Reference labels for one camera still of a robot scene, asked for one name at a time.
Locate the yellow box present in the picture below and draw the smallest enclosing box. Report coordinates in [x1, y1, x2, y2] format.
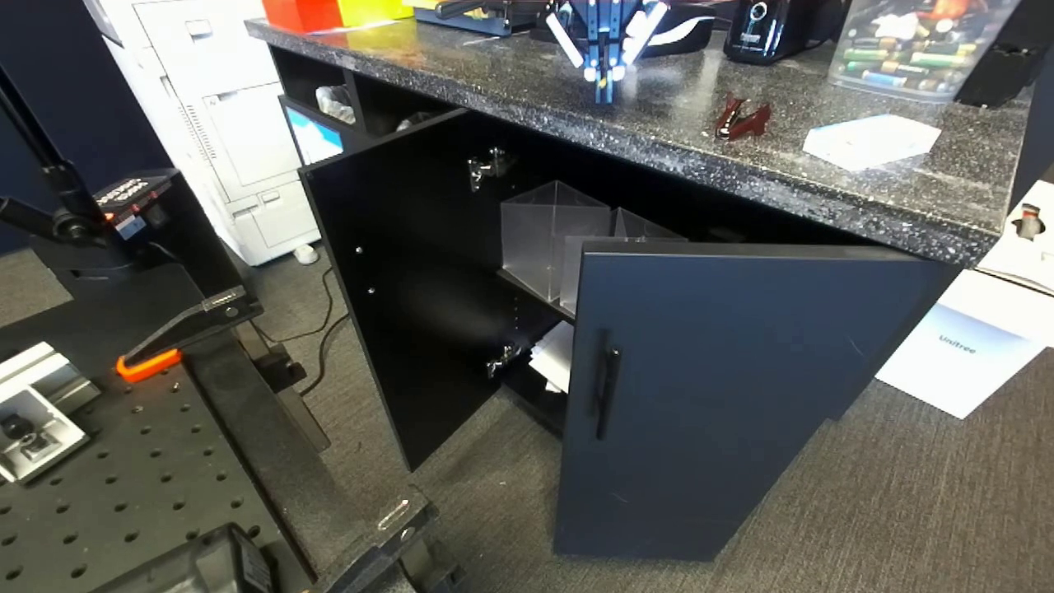
[336, 0, 413, 27]

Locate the orange box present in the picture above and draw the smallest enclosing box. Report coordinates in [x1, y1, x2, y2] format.
[263, 0, 341, 31]

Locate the blue cabinet door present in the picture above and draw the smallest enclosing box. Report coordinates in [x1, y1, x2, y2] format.
[554, 244, 952, 558]

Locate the black cable on floor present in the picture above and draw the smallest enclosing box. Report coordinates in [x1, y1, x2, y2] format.
[249, 261, 356, 399]

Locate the white paper pad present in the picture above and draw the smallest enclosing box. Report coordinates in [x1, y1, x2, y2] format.
[804, 116, 940, 171]

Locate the black perforated breadboard table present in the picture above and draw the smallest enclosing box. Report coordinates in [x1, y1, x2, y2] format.
[0, 370, 307, 593]

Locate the black door handle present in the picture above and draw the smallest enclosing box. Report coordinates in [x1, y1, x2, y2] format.
[594, 346, 623, 439]

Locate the black mug with logo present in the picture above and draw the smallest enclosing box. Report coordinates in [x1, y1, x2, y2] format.
[726, 0, 794, 61]

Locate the silver metal bracket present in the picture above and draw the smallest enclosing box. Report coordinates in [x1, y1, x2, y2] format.
[0, 341, 101, 484]

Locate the clear acrylic box in cabinet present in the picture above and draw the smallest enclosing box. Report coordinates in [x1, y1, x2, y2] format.
[501, 180, 682, 312]

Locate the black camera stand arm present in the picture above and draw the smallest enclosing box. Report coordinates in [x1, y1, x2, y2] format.
[0, 69, 177, 247]

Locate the black open cabinet door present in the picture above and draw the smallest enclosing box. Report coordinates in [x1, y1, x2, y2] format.
[297, 106, 568, 474]

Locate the penguin picture paper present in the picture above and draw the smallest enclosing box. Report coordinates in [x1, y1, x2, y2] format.
[983, 180, 1054, 293]

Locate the clear plastic box of items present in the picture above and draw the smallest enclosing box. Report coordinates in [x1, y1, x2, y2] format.
[829, 0, 1020, 98]

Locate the white document on floor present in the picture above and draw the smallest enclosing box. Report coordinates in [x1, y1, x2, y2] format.
[877, 273, 1054, 417]

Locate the dark red binder clip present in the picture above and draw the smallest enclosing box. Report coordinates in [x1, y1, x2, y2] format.
[716, 94, 772, 142]

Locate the orange handled clamp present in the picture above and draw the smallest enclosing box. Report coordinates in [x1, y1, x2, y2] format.
[117, 350, 186, 386]

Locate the white filing cabinet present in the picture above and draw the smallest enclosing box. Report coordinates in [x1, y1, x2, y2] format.
[100, 0, 319, 266]

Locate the blue tray on counter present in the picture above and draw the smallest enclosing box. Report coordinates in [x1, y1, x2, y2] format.
[416, 0, 543, 36]

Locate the white paper in cabinet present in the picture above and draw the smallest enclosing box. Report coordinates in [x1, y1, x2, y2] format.
[531, 318, 574, 391]

